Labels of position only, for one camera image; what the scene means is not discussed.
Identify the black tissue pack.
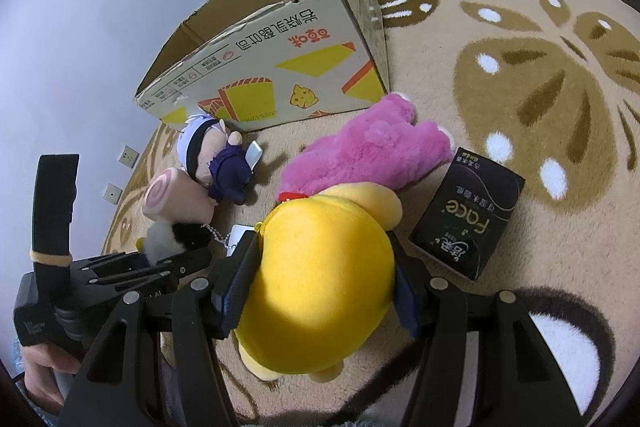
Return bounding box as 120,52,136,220
409,147,525,281

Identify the pink furry bear plush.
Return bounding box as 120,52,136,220
277,92,454,202

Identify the open cardboard box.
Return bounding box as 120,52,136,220
134,0,390,131

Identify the beige brown patterned rug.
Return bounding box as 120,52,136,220
102,0,640,427

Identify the pink swirl roll plush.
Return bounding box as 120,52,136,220
142,167,216,225

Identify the yellow plush toy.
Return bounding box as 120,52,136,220
234,182,402,383

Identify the white-haired blindfolded plush doll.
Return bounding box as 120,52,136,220
176,114,262,205

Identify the person's left hand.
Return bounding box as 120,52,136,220
21,343,80,414

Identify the white wall socket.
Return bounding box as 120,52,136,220
118,145,140,169
102,183,122,205

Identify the white wall socket upper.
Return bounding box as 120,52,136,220
118,145,140,169

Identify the white wall socket lower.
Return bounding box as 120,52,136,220
102,183,122,205

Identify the white paper hang tag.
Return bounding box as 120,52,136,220
224,225,254,257

